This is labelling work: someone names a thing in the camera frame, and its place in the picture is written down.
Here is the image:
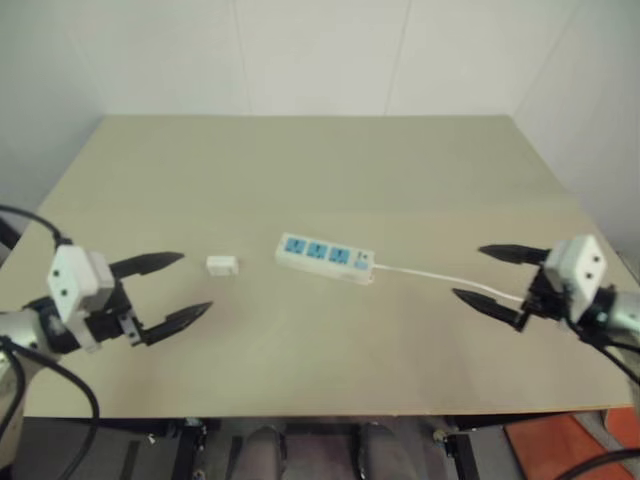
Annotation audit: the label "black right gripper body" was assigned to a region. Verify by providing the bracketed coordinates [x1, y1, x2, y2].
[519, 264, 577, 332]

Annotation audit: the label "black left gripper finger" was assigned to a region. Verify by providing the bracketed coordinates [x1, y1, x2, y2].
[108, 251, 186, 279]
[136, 301, 215, 349]

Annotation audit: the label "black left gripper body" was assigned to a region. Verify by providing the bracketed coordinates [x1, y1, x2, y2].
[84, 277, 146, 349]

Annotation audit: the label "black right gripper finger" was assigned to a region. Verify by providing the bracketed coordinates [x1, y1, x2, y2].
[451, 287, 531, 332]
[478, 244, 551, 267]

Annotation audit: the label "white plug adapter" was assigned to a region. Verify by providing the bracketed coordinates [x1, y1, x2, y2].
[206, 255, 240, 277]

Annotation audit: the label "white power strip blue sockets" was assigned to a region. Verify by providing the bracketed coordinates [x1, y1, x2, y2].
[274, 232, 376, 286]

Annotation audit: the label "orange floor mat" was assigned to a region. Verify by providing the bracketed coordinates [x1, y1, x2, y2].
[503, 407, 640, 480]

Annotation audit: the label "dark rounded robot foot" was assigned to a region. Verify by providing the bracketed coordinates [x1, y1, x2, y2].
[240, 425, 287, 480]
[355, 422, 407, 480]

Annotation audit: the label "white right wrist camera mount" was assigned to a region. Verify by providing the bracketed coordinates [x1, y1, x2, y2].
[543, 234, 609, 322]

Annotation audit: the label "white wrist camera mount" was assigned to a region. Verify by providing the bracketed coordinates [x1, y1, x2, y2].
[543, 234, 609, 322]
[46, 244, 116, 354]

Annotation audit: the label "white power strip cord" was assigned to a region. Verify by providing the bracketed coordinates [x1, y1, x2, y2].
[372, 264, 526, 303]

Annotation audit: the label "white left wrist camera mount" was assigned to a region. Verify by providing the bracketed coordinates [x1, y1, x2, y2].
[46, 244, 116, 354]

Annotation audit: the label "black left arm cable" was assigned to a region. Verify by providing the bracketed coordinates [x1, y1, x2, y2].
[0, 204, 101, 480]

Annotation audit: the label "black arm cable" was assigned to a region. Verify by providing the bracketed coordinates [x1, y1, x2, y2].
[0, 204, 101, 480]
[564, 319, 640, 480]

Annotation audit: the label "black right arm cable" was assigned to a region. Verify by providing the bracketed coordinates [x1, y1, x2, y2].
[564, 319, 640, 480]

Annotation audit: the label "black table frame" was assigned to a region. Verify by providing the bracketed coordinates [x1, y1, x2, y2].
[19, 409, 611, 480]

